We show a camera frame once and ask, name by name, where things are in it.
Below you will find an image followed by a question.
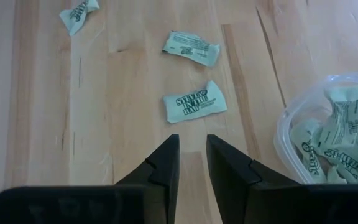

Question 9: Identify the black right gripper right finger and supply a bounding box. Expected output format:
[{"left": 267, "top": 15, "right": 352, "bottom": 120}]
[{"left": 206, "top": 134, "right": 303, "bottom": 224}]

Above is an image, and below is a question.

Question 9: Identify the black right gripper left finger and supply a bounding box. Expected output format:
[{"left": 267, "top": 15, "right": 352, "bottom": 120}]
[{"left": 115, "top": 134, "right": 180, "bottom": 224}]

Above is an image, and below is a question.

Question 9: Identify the clear plastic container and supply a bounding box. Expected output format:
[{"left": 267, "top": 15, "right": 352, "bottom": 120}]
[{"left": 273, "top": 73, "right": 358, "bottom": 186}]

